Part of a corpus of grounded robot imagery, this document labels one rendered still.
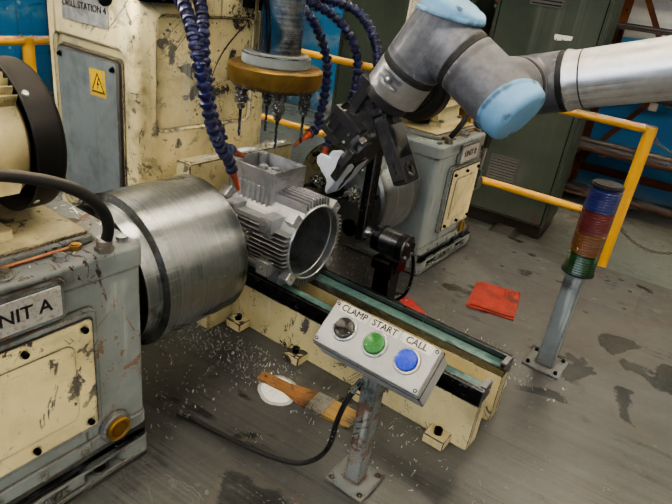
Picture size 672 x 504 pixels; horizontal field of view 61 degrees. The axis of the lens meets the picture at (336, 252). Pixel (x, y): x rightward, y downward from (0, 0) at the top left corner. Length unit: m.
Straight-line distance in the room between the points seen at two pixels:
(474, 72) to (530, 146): 3.37
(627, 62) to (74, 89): 1.01
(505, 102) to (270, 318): 0.66
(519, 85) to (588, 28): 3.26
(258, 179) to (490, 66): 0.52
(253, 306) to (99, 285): 0.51
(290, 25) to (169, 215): 0.42
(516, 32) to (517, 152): 0.78
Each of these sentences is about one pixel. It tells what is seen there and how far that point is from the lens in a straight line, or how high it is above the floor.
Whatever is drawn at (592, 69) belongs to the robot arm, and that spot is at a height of 1.43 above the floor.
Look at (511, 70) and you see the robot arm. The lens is 0.82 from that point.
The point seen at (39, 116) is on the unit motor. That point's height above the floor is 1.32.
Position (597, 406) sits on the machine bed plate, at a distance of 1.29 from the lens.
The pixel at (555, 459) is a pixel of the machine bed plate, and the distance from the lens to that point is 1.12.
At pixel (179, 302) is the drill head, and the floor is 1.03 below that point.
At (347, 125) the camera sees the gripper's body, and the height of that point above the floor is 1.29.
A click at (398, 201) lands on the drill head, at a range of 1.35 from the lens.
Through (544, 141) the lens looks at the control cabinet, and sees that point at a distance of 4.15.
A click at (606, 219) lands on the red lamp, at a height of 1.16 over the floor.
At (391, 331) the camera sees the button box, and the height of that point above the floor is 1.08.
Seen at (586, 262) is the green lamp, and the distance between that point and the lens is 1.21.
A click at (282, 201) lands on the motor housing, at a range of 1.13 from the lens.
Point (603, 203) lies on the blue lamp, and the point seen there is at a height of 1.19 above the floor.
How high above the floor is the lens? 1.50
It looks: 26 degrees down
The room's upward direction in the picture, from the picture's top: 8 degrees clockwise
